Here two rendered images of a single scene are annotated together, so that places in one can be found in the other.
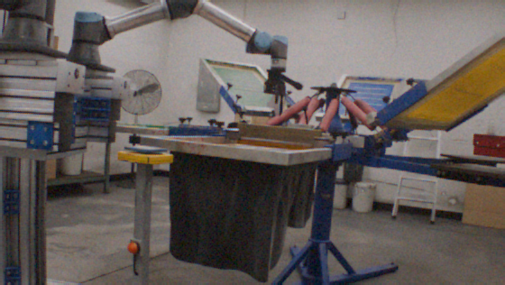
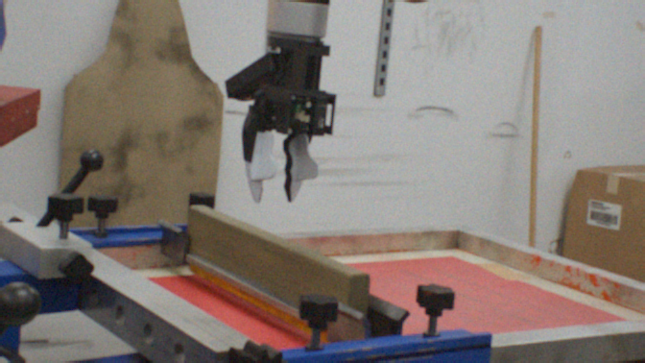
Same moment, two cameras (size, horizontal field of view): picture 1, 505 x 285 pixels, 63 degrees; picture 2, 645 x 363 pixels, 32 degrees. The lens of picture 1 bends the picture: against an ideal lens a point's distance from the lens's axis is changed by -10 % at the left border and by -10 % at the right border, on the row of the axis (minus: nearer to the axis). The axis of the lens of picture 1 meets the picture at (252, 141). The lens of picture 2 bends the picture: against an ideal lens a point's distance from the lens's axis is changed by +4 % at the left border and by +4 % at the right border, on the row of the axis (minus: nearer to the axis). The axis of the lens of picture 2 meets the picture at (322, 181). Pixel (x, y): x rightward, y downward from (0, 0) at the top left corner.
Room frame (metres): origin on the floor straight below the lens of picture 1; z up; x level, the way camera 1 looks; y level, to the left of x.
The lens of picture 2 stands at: (3.23, 0.62, 1.36)
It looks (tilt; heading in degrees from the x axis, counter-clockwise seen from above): 9 degrees down; 209
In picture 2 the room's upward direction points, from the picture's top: 5 degrees clockwise
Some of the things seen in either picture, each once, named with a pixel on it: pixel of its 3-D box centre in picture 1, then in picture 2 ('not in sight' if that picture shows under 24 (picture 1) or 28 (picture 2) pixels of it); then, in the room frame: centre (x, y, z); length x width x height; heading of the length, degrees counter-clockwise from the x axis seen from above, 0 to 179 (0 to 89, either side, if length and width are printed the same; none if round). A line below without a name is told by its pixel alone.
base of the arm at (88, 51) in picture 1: (84, 52); not in sight; (1.81, 0.73, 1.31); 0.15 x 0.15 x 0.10
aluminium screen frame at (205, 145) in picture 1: (257, 147); (388, 290); (1.85, -0.02, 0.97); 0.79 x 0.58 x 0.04; 154
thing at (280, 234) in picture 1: (294, 212); not in sight; (1.71, -0.18, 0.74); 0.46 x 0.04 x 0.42; 154
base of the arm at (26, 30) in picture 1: (24, 32); not in sight; (1.31, 0.75, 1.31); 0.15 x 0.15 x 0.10
